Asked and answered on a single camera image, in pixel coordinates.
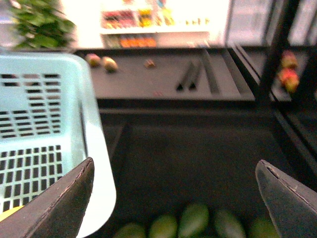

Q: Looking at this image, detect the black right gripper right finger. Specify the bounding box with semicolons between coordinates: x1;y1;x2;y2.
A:
255;160;317;238

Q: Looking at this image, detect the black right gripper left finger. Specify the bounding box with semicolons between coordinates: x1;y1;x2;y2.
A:
0;157;95;238

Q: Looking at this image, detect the yellow mango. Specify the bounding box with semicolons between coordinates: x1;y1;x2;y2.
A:
0;205;24;221

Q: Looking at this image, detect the light blue plastic basket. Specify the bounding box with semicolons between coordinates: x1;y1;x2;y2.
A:
0;51;116;238

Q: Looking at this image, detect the green avocado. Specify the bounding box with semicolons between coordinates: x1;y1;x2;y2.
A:
177;203;210;238
148;214;178;238
113;223;147;238
213;209;246;238

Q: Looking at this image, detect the green leafy plant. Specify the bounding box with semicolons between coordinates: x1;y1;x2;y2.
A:
9;0;75;49

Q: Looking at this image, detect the white product shelf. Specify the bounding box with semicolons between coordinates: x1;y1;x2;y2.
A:
100;0;231;49

